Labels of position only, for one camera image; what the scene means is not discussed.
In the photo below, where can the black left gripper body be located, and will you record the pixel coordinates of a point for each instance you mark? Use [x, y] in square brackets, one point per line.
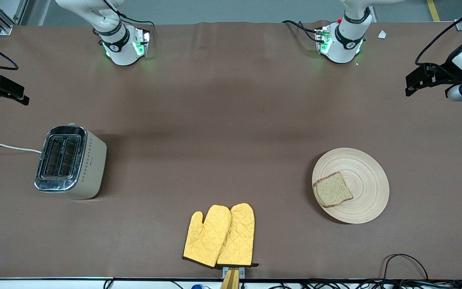
[444, 76]

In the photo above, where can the round wooden plate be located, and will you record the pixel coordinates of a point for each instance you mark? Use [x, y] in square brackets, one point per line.
[365, 176]

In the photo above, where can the bread slice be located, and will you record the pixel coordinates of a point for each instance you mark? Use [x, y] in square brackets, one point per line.
[333, 190]

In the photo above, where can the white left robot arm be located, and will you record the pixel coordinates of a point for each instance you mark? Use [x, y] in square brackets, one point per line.
[345, 46]

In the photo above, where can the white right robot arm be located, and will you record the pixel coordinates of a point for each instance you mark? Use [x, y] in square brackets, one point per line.
[120, 52]

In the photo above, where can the cream and chrome toaster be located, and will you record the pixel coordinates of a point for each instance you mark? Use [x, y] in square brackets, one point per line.
[88, 168]

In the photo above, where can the white paper scrap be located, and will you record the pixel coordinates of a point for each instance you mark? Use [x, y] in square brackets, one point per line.
[382, 34]

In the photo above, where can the brown table cover cloth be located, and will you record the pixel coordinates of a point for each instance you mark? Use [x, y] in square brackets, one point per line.
[231, 100]

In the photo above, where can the yellow quilted oven mitt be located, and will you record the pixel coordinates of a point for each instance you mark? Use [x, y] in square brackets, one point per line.
[239, 237]
[207, 237]

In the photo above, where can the blue cap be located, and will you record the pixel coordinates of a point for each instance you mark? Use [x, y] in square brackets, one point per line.
[197, 286]

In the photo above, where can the wooden stick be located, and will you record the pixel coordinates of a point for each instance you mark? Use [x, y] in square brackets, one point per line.
[231, 281]

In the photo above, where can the aluminium frame profile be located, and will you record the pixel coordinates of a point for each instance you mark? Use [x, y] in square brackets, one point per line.
[2, 24]

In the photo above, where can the grey metal bracket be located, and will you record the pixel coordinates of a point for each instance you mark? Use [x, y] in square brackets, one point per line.
[242, 271]

